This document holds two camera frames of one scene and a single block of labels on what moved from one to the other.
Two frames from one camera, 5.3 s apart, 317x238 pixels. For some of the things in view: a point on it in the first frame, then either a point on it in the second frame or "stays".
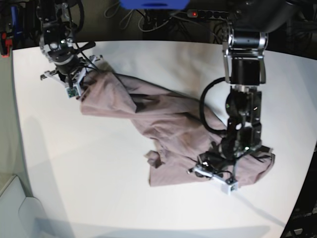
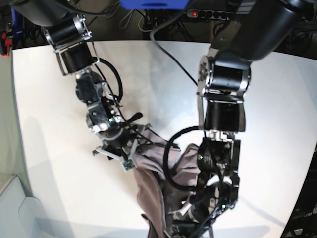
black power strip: x=208 y=14 stays
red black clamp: x=6 y=42 stays
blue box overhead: x=155 y=4 stays
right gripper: x=221 y=164 to x=194 y=217
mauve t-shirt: x=182 y=128 to x=163 y=173
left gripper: x=70 y=72 to x=120 y=141
